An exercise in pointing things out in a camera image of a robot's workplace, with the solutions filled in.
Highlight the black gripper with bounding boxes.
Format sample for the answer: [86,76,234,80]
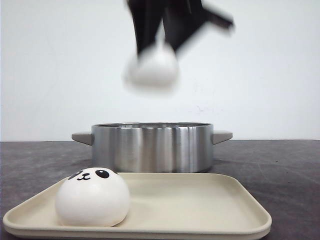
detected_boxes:
[127,0,234,55]

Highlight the cream plastic tray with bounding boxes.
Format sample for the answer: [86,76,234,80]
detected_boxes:
[3,172,272,240]

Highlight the stainless steel steamer pot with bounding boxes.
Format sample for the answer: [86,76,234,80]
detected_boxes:
[71,122,233,173]

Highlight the white panda bun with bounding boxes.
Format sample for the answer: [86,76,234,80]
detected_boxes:
[122,37,180,92]
[55,167,131,227]

